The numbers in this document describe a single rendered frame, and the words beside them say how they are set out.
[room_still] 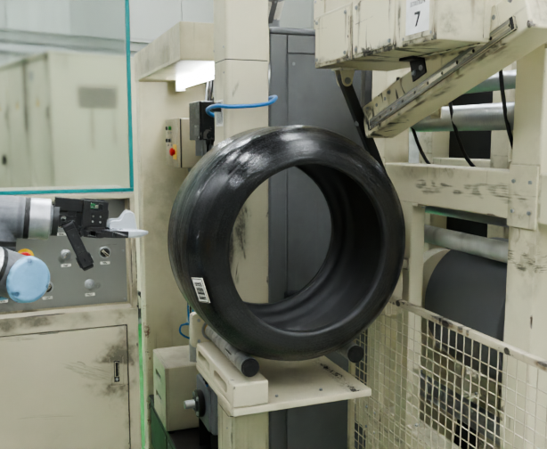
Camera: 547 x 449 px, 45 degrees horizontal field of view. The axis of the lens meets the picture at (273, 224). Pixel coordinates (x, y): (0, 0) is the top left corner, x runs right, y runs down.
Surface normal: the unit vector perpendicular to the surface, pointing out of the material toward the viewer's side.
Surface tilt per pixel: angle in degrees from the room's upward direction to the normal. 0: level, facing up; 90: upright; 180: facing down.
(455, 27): 90
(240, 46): 90
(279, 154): 80
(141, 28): 90
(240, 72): 90
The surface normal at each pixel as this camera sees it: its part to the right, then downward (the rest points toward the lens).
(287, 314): 0.31, -0.06
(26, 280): 0.77, 0.07
